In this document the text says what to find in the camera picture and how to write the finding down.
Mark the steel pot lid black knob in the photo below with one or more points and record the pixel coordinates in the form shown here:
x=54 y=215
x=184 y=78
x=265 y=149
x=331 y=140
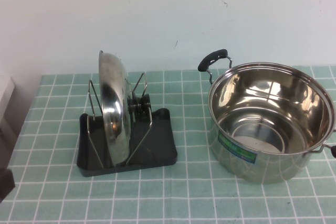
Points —
x=113 y=119

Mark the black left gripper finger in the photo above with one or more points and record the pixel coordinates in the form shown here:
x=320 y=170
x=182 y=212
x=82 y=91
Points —
x=6 y=183

